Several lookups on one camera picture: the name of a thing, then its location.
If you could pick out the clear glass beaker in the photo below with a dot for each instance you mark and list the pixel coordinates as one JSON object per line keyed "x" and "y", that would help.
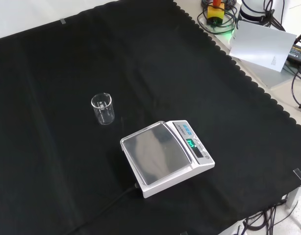
{"x": 105, "y": 118}

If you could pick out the white electronic balance steel pan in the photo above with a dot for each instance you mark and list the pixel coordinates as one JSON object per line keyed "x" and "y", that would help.
{"x": 160, "y": 153}

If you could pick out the black bench cloth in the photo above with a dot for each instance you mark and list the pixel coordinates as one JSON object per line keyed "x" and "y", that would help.
{"x": 67, "y": 73}

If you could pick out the yellow stop button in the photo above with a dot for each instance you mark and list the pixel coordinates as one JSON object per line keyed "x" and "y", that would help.
{"x": 215, "y": 12}

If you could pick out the grey tape strip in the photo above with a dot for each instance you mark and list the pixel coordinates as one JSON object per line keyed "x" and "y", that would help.
{"x": 63, "y": 21}

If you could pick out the pale board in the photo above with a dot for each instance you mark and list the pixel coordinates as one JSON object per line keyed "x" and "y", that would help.
{"x": 260, "y": 46}

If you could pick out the black power adapter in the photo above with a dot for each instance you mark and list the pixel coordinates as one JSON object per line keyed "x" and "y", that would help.
{"x": 298, "y": 55}

